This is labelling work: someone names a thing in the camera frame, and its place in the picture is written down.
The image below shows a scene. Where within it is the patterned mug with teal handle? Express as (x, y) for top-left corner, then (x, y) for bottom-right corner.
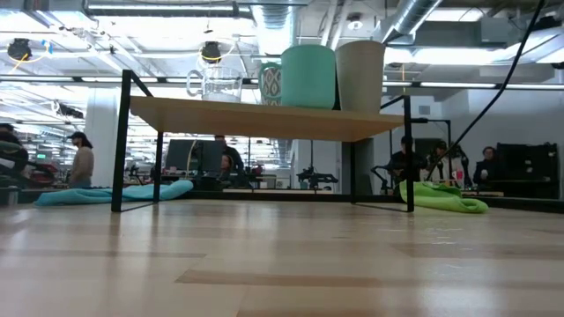
(257, 61), (284, 107)

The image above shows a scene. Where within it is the large teal mug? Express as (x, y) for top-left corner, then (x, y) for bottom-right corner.
(279, 43), (338, 111)

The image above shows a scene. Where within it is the clear glass mug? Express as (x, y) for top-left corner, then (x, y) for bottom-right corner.
(185, 65), (245, 104)

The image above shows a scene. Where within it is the wooden shelf with black legs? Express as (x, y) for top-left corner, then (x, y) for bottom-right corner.
(109, 69), (416, 213)

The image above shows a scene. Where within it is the person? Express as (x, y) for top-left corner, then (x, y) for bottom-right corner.
(386, 135), (427, 187)
(66, 130), (96, 189)
(427, 139), (459, 182)
(0, 122), (30, 189)
(472, 145), (501, 187)
(213, 134), (246, 186)

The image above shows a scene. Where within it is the black computer monitor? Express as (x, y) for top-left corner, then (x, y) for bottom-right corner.
(165, 139), (226, 180)

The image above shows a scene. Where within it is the tall beige cup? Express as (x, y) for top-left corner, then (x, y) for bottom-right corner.
(334, 40), (387, 115)

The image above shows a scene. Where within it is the teal cloth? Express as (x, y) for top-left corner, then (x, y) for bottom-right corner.
(33, 179), (194, 207)

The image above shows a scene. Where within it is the green cloth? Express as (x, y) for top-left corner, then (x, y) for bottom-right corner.
(398, 179), (490, 215)

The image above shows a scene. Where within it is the white building column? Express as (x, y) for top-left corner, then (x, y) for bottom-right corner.
(80, 86), (121, 189)

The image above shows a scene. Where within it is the black cabinet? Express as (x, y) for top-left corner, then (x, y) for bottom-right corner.
(493, 141), (561, 200)

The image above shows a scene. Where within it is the black ceiling cable reel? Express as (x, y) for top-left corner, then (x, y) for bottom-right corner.
(200, 41), (223, 65)
(6, 37), (33, 62)

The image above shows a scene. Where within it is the silver ribbed ceiling duct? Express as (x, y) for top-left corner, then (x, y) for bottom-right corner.
(250, 0), (306, 58)

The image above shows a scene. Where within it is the silver smooth ceiling duct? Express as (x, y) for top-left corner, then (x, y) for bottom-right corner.
(373, 0), (444, 45)

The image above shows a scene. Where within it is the black hanging cable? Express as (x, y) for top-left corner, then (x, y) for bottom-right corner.
(424, 0), (548, 182)

